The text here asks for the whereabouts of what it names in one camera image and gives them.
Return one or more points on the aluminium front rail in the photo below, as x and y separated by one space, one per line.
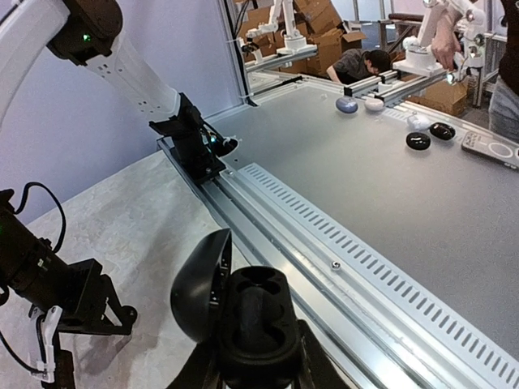
406 262

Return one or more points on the white earbud on neighbour table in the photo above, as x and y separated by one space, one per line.
418 122

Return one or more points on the black case on neighbour table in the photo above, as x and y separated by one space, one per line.
418 141

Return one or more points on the white case on neighbour table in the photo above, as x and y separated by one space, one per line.
373 105

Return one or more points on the black earbud charging case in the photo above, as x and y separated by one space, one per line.
247 316

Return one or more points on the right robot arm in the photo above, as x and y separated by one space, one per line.
89 34

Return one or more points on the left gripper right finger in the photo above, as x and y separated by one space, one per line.
316 369

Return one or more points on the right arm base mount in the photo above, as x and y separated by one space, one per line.
198 146

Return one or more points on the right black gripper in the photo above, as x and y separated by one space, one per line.
91 305

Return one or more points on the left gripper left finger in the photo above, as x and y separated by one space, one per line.
200 371

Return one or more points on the person in black shirt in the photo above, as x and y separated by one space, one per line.
358 64

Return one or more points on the cardboard boxes pile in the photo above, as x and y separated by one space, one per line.
316 36

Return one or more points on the grey control box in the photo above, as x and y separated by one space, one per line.
502 152

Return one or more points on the blue case on neighbour table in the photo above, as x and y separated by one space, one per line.
346 104

